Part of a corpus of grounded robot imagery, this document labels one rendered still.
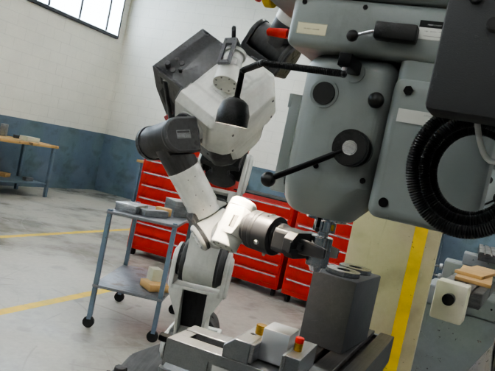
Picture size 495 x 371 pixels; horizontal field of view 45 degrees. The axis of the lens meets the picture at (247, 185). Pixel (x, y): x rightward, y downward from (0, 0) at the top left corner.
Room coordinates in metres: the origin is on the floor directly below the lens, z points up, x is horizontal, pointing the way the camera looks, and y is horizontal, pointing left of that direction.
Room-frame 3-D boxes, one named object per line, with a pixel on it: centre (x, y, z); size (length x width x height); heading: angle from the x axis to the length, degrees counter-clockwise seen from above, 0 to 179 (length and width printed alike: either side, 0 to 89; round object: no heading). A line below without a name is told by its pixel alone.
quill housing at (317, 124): (1.23, -0.18, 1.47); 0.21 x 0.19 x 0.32; 157
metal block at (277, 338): (1.10, -0.12, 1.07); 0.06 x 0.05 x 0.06; 159
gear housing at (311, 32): (1.21, -0.21, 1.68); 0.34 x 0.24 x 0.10; 67
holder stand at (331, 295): (1.59, -0.32, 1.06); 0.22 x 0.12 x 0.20; 152
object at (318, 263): (1.23, -0.18, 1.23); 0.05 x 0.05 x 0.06
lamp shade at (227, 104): (1.30, 0.06, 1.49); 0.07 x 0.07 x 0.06
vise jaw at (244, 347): (1.12, -0.07, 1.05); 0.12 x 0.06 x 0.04; 159
